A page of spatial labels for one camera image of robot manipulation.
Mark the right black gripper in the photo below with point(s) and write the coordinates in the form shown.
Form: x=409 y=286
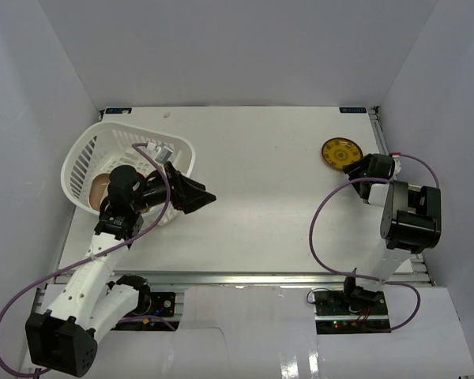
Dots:
x=363 y=163

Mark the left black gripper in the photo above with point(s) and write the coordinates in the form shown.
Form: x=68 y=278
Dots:
x=178 y=189

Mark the brown square bowl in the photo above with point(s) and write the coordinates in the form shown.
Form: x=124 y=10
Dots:
x=98 y=190

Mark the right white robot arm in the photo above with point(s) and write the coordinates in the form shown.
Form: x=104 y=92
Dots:
x=367 y=282

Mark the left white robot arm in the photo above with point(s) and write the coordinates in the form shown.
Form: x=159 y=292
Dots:
x=65 y=337

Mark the yellow patterned round plate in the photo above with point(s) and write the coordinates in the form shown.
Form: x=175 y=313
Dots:
x=338 y=152

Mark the blue table label right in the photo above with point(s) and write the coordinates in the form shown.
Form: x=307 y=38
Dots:
x=352 y=110

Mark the blue table label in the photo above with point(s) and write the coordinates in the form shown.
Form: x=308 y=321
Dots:
x=117 y=110
x=352 y=110

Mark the white plastic dish basket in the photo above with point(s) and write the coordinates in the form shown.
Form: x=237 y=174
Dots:
x=107 y=145

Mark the blue table label left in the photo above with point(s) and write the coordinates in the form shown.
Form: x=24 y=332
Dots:
x=117 y=110

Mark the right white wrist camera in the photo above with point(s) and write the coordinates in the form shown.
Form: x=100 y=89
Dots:
x=396 y=156

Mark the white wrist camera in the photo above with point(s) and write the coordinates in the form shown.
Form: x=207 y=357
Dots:
x=396 y=156
x=160 y=153

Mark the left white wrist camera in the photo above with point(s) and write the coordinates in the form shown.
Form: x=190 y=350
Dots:
x=160 y=153

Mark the aluminium table frame rail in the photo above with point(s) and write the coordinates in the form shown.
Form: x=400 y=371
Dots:
x=410 y=224

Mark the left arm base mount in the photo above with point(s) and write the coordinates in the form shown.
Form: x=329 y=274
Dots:
x=155 y=311

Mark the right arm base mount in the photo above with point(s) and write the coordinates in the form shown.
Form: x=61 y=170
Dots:
x=350 y=310

